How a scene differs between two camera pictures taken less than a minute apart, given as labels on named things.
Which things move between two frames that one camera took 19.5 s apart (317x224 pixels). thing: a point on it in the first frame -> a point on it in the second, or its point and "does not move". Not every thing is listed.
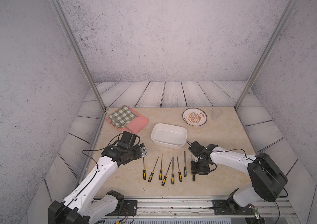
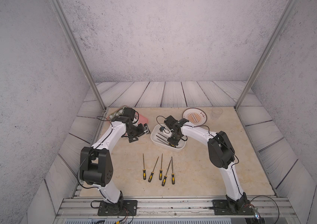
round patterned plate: (195, 116) does not move
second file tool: (152, 173) does not move
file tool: (165, 176) does not move
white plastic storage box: (169, 135) does not move
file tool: (185, 170) -> (162, 139)
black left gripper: (138, 149) -> (141, 132)
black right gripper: (193, 169) -> (173, 143)
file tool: (144, 175) does not move
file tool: (161, 171) does not move
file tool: (179, 172) -> (162, 135)
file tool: (172, 175) does not move
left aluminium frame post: (67, 28) does not move
